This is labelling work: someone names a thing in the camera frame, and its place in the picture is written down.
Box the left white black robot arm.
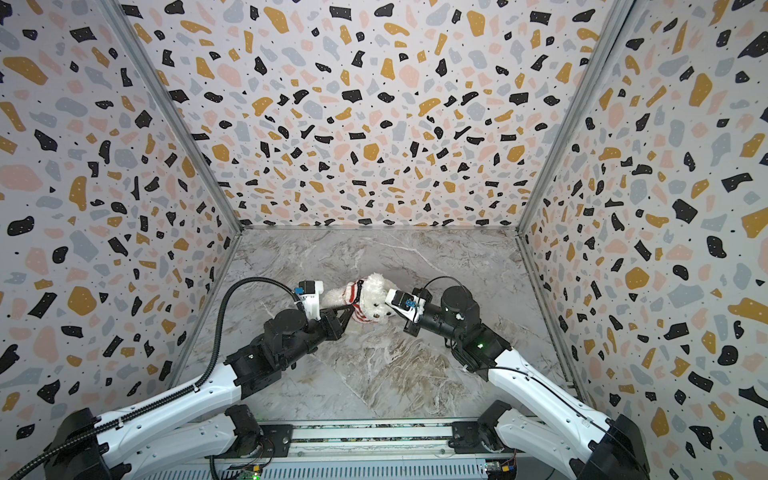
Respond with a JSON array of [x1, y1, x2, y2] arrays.
[[43, 306, 354, 479]]

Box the white plush teddy bear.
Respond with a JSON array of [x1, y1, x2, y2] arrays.
[[321, 273, 397, 323]]

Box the thin black right camera cable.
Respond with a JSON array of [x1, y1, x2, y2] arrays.
[[419, 275, 652, 480]]

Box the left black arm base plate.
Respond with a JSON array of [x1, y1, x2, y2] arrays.
[[216, 424, 294, 460]]

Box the red white striped knit sweater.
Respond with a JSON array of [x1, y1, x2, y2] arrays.
[[344, 279, 368, 323]]

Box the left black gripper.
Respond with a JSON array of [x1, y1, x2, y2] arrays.
[[284, 302, 359, 369]]

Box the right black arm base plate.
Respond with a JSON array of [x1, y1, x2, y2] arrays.
[[448, 420, 513, 454]]

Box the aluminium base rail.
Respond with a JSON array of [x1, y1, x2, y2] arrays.
[[110, 416, 601, 466]]

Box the aluminium corner post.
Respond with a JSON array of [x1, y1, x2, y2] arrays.
[[95, 0, 243, 235], [516, 1, 635, 235]]

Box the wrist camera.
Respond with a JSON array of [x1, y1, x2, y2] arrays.
[[385, 289, 426, 323], [295, 280, 324, 321]]

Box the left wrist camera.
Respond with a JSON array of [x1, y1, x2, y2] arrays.
[[295, 280, 324, 321]]

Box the white vented cable duct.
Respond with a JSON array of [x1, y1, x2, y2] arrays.
[[143, 460, 490, 480]]

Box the right aluminium corner post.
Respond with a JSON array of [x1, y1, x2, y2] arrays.
[[516, 1, 635, 235]]

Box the left aluminium corner post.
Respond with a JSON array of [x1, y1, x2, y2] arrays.
[[95, 0, 243, 235]]

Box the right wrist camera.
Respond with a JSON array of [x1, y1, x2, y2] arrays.
[[385, 289, 426, 323]]

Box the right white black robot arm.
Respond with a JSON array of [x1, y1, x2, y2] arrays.
[[386, 285, 650, 479]]

